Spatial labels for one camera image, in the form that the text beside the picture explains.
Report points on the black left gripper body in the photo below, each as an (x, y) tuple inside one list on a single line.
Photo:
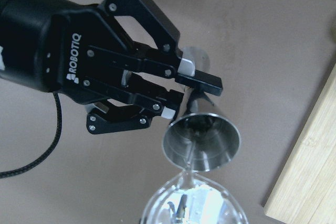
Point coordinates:
[(60, 46)]

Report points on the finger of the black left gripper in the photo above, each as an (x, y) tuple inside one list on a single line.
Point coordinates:
[(119, 61), (126, 106)]

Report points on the steel double jigger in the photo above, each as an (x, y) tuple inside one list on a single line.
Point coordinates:
[(200, 135)]

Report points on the clear glass cup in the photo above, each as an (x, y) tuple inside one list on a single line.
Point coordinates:
[(191, 198)]

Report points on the bamboo cutting board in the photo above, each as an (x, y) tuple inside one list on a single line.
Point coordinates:
[(305, 189)]

